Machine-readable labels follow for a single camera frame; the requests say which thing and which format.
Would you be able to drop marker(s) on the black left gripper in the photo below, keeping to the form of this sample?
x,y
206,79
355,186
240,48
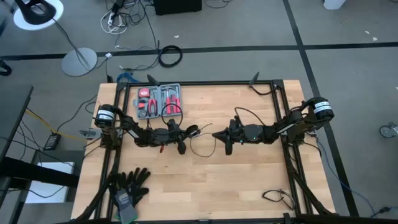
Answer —
x,y
169,135

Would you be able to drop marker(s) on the grey metal mounting bracket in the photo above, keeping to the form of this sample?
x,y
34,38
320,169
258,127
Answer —
x,y
90,133

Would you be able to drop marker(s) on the red zip tie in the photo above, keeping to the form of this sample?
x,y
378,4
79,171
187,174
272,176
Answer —
x,y
161,148

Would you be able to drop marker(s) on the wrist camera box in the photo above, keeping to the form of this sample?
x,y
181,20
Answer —
x,y
172,124
235,122

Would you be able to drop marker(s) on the black desk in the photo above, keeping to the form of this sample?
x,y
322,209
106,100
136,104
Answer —
x,y
12,112

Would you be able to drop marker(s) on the red tape measure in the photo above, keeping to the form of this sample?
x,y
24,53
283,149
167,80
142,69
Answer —
x,y
144,92

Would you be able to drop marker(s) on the black work glove grey cuff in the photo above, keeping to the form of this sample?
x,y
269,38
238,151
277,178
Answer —
x,y
124,205

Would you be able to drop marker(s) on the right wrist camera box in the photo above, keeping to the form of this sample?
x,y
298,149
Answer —
x,y
235,122

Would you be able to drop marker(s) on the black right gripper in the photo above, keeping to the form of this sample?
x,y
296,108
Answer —
x,y
237,134

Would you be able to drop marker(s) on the black power adapter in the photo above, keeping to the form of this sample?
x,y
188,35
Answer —
x,y
52,142

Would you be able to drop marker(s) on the black box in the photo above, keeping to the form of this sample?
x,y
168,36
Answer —
x,y
177,6

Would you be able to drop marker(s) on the black pointed bracket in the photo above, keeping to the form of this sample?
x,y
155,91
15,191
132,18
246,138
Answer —
x,y
255,78
153,80

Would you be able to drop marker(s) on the white container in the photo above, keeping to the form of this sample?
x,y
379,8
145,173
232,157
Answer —
x,y
334,3

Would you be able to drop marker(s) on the grey caster wheel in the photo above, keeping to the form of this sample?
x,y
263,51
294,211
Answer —
x,y
387,131

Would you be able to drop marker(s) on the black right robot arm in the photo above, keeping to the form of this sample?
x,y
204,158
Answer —
x,y
280,127

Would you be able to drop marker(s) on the white cabinet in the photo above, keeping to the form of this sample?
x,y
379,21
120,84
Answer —
x,y
46,193

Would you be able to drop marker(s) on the black floor plug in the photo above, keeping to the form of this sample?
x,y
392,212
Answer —
x,y
385,209

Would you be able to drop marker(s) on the white power strip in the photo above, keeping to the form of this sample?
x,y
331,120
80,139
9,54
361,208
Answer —
x,y
110,19

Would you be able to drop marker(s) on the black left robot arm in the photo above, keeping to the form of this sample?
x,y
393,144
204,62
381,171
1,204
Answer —
x,y
130,130

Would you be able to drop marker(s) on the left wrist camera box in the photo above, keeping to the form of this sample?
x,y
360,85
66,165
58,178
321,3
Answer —
x,y
172,124

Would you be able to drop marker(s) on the grey round stand base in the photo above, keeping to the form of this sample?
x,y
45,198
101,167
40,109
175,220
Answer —
x,y
74,62

